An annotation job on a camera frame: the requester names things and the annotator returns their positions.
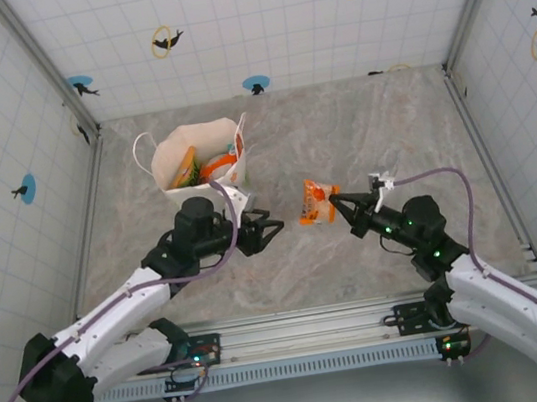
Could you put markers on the small orange clear snack packet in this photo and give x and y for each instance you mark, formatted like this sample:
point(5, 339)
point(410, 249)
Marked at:
point(314, 204)

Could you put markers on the green black lettered snack bag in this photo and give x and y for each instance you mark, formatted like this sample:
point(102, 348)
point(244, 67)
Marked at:
point(196, 174)

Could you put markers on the orange Fox's candy bag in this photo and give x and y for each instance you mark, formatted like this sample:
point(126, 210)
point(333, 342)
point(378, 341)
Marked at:
point(218, 165)

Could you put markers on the orange chips bag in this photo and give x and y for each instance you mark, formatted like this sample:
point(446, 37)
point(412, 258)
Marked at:
point(184, 168)

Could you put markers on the white flower print paper bag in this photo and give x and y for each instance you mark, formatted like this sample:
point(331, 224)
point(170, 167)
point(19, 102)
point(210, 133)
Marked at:
point(166, 160)

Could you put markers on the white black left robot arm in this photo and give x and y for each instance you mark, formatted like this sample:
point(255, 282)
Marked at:
point(114, 320)

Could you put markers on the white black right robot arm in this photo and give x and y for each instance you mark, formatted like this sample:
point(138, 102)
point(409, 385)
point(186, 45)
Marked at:
point(507, 307)

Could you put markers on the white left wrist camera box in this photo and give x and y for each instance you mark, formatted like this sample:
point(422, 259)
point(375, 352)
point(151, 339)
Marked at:
point(238, 198)

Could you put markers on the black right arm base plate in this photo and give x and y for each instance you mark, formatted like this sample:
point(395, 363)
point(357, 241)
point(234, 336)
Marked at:
point(409, 316)

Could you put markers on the aluminium mounting rail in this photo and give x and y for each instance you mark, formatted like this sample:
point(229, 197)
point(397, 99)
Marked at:
point(308, 329)

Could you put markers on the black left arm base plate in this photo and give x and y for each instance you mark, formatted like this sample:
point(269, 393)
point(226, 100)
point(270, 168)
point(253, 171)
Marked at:
point(204, 347)

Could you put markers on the blue circle fish wall sticker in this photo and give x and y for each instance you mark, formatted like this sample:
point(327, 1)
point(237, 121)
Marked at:
point(256, 84)

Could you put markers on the blue oval fish wall sticker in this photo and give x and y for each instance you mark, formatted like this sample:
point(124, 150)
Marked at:
point(28, 189)

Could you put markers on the blue circle shark wall sticker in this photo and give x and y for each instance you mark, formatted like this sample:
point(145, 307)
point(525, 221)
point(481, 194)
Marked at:
point(82, 84)

